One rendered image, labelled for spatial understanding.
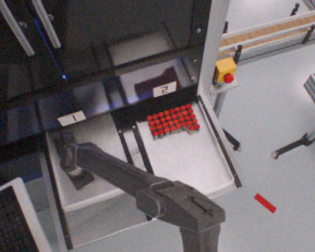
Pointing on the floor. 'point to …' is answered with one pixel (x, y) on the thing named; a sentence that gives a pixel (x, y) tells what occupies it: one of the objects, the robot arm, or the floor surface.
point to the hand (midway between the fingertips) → (84, 180)
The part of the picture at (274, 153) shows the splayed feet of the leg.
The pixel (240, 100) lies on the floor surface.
